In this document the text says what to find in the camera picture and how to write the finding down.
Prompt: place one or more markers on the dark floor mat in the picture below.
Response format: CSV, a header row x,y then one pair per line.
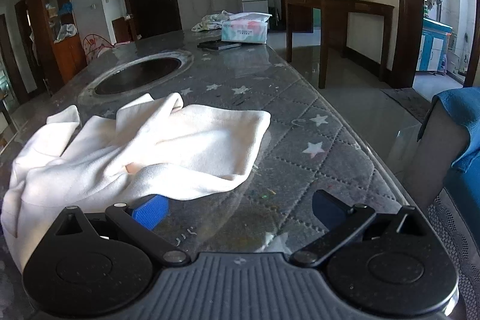
x,y
407,102

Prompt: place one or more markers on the white water dispenser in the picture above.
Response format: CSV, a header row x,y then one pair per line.
x,y
217,1

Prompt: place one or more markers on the blue chair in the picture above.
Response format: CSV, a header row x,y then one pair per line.
x,y
461,110

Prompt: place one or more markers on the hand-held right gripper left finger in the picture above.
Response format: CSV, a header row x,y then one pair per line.
x,y
150,212

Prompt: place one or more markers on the crumpled patterned cloth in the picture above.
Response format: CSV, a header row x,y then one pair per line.
x,y
210,22

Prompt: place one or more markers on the small wooden cabinet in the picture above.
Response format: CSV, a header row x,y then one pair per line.
x,y
122,29

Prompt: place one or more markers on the wooden shelf unit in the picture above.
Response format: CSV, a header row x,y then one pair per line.
x,y
71,57

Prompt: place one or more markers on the grey lace cloth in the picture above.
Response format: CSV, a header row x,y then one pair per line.
x,y
457,248

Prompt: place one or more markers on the blue balcony cabinet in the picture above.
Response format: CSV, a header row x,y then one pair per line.
x,y
435,42

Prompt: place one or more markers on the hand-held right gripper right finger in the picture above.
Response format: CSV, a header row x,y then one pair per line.
x,y
330,209

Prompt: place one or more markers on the wooden doorway frame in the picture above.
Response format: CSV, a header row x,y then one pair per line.
x,y
408,5

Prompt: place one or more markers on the round black hotpot cooktop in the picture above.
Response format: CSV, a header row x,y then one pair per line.
x,y
138,74

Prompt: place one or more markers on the tissue box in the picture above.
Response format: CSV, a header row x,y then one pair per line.
x,y
243,32

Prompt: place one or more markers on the white long-sleeved garment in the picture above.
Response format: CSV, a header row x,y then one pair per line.
x,y
168,140

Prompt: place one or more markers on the wooden console table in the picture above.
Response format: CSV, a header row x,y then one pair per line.
x,y
337,5

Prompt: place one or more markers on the wooden arched doorway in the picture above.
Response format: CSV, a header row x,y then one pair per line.
x,y
22,5

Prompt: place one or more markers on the polka dot play tent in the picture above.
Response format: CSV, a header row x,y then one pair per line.
x,y
93,46

